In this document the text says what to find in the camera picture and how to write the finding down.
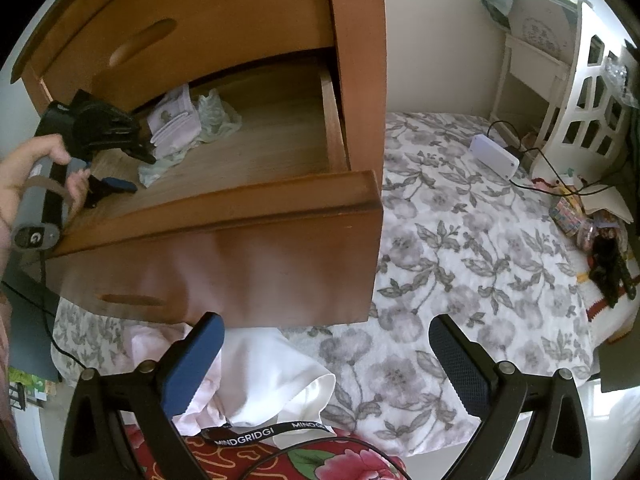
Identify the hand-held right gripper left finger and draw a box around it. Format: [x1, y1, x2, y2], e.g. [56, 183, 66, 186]
[59, 312, 226, 480]

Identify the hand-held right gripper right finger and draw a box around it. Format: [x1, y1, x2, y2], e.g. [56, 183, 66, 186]
[429, 314, 592, 480]

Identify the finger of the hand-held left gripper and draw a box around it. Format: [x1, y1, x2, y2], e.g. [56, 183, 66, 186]
[122, 125, 158, 166]
[85, 174, 138, 210]

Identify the pink white cloth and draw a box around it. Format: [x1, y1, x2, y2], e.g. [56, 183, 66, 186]
[146, 84, 205, 157]

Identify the white garment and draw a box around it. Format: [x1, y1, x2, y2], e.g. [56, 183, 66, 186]
[220, 327, 337, 448]

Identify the pale green lace garment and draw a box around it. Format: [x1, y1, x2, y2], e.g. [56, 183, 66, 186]
[139, 89, 242, 188]

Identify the black lanyard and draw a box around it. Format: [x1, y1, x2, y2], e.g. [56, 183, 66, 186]
[199, 419, 333, 450]

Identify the wooden drawer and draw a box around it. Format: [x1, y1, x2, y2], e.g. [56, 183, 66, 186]
[22, 52, 385, 331]
[40, 0, 336, 111]

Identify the person's left forearm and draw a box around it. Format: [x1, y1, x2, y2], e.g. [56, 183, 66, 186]
[0, 212, 13, 268]

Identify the person's left hand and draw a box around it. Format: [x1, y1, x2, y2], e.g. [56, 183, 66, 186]
[0, 135, 93, 228]

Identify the grey floral bed quilt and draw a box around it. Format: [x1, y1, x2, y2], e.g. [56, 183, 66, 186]
[50, 110, 596, 456]

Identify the cream knit blanket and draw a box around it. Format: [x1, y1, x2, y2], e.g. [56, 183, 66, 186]
[575, 260, 640, 346]

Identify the red floral blanket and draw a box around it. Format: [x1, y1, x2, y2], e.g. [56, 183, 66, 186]
[125, 422, 408, 480]

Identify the dark board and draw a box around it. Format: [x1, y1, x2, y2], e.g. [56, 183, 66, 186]
[597, 342, 640, 393]

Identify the green printed box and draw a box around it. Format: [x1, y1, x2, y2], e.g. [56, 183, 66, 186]
[7, 365, 61, 403]

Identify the closed wooden drawer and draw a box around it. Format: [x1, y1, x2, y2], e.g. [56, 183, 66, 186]
[40, 0, 336, 111]

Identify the black stuffed toy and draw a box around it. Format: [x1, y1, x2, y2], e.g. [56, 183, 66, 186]
[590, 235, 638, 308]

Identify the pink patterned jar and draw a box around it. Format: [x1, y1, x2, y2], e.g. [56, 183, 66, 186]
[575, 220, 598, 251]

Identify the white rectangular device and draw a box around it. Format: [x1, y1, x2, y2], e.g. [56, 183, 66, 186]
[469, 135, 520, 178]

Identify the beige paper pad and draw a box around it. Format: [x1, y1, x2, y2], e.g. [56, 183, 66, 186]
[575, 185, 633, 223]

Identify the wooden nightstand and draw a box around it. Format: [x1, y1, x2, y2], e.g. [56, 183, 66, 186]
[10, 0, 386, 176]

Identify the white lattice rack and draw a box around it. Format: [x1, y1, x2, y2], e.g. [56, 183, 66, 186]
[490, 0, 633, 181]

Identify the clear plastic bag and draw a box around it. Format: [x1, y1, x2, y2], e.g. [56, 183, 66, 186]
[600, 52, 633, 101]

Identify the grey board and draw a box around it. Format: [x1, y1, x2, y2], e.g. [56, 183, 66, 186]
[510, 0, 576, 61]

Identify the pale green cloth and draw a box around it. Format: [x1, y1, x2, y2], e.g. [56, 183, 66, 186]
[480, 0, 516, 23]

